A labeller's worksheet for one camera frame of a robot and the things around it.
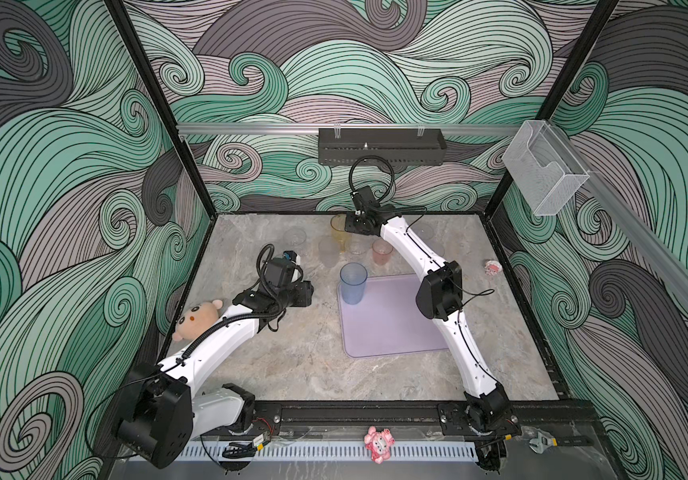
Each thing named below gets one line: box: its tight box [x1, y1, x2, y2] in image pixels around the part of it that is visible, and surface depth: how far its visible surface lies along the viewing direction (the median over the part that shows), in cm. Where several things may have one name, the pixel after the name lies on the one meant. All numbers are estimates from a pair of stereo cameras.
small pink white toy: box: [484, 260, 503, 276], surface depth 102 cm
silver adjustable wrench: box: [529, 431, 558, 454], surface depth 71 cm
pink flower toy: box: [364, 426, 395, 465], surface depth 69 cm
